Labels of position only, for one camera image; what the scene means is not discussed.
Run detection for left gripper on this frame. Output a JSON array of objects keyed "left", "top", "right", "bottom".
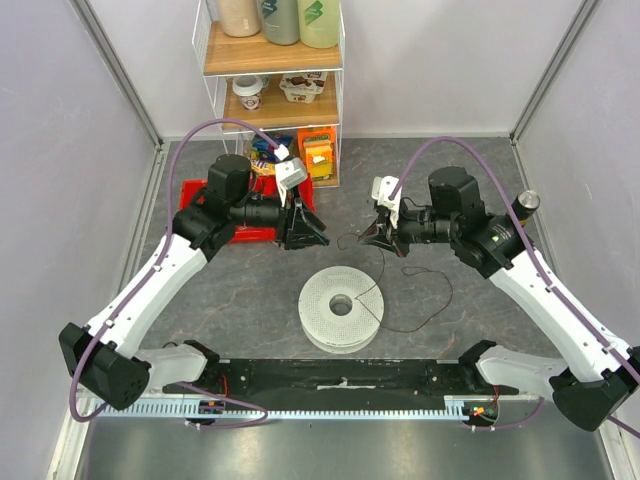
[{"left": 231, "top": 183, "right": 330, "bottom": 252}]

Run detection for thin brown cable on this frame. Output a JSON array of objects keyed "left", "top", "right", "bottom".
[{"left": 335, "top": 231, "right": 455, "bottom": 335}]

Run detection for white perforated spool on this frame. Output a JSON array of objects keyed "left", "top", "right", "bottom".
[{"left": 298, "top": 266, "right": 384, "bottom": 354}]

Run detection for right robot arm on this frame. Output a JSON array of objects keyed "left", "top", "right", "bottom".
[{"left": 359, "top": 167, "right": 639, "bottom": 431}]

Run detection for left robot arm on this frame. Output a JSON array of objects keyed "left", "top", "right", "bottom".
[{"left": 59, "top": 154, "right": 329, "bottom": 410}]

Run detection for red compartment bin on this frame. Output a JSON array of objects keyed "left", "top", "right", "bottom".
[{"left": 179, "top": 175, "right": 315, "bottom": 243}]

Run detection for yellow candy pack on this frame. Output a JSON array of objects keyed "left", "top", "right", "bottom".
[{"left": 250, "top": 159, "right": 275, "bottom": 176}]

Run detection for orange yellow sponge box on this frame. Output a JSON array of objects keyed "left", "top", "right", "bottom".
[{"left": 297, "top": 126, "right": 336, "bottom": 182}]

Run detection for blue green sponge pack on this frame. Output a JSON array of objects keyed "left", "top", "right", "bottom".
[{"left": 249, "top": 133, "right": 294, "bottom": 164}]

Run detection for white pudding cup pack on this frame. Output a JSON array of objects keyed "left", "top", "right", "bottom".
[{"left": 279, "top": 71, "right": 328, "bottom": 104}]

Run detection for black yellow can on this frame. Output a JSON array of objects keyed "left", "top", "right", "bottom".
[{"left": 511, "top": 190, "right": 541, "bottom": 226}]

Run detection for white paper cup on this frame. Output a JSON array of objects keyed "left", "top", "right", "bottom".
[{"left": 232, "top": 75, "right": 263, "bottom": 111}]

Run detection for light green bottle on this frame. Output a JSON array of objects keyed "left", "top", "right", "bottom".
[{"left": 297, "top": 0, "right": 340, "bottom": 49}]

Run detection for grey green bottle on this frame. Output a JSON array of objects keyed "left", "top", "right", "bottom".
[{"left": 257, "top": 0, "right": 300, "bottom": 46}]

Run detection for beige bottle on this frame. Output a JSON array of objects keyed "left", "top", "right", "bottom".
[{"left": 217, "top": 0, "right": 261, "bottom": 38}]

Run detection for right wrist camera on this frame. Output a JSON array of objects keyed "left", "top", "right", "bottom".
[{"left": 371, "top": 176, "right": 402, "bottom": 229}]

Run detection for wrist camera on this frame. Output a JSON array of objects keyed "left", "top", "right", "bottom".
[
  {"left": 371, "top": 176, "right": 402, "bottom": 229},
  {"left": 275, "top": 157, "right": 308, "bottom": 207}
]

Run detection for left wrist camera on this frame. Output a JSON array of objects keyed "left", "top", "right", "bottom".
[{"left": 275, "top": 157, "right": 308, "bottom": 207}]

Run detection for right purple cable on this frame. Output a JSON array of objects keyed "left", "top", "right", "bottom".
[{"left": 389, "top": 136, "right": 640, "bottom": 439}]

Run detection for purple cable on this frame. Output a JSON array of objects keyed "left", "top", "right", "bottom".
[
  {"left": 389, "top": 136, "right": 640, "bottom": 439},
  {"left": 68, "top": 119, "right": 293, "bottom": 431}
]

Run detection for white wire wooden shelf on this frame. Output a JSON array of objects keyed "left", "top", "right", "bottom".
[{"left": 191, "top": 1, "right": 345, "bottom": 188}]

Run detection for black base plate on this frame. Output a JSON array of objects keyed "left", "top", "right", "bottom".
[{"left": 194, "top": 359, "right": 518, "bottom": 411}]

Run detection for grey cable duct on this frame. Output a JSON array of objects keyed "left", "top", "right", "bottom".
[{"left": 102, "top": 396, "right": 471, "bottom": 421}]

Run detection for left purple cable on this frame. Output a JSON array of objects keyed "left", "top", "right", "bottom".
[{"left": 68, "top": 119, "right": 293, "bottom": 431}]

